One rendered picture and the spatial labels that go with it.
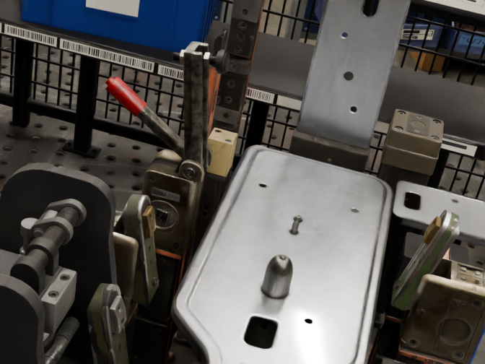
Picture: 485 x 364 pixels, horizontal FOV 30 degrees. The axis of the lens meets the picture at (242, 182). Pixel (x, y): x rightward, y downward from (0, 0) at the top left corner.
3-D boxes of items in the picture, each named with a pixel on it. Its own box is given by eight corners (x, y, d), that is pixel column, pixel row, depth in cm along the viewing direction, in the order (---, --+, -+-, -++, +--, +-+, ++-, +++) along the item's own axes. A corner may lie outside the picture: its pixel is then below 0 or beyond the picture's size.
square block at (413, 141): (381, 329, 150) (444, 143, 131) (334, 315, 150) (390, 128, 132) (385, 300, 156) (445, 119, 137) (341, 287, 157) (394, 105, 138)
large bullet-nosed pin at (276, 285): (283, 312, 105) (294, 267, 101) (256, 304, 105) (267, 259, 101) (287, 295, 107) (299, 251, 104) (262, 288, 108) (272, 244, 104)
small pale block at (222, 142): (193, 349, 138) (232, 144, 119) (171, 343, 138) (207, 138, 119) (199, 335, 141) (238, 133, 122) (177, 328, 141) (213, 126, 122)
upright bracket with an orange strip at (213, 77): (172, 331, 140) (223, 37, 114) (164, 329, 141) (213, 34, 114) (177, 320, 143) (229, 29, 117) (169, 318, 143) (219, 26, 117)
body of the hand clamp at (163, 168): (161, 386, 130) (195, 183, 112) (115, 373, 131) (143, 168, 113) (172, 359, 135) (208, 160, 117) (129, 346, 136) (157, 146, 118)
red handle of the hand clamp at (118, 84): (202, 170, 112) (107, 80, 109) (190, 179, 113) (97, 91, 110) (211, 154, 115) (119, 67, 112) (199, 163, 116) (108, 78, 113)
